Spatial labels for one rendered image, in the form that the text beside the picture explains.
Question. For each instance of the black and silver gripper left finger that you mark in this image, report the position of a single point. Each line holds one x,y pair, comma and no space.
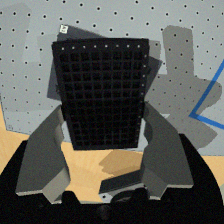
37,174

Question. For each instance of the blue tape outline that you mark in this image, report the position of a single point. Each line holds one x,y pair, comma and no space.
201,118

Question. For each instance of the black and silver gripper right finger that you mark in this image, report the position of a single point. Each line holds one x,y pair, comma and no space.
173,170

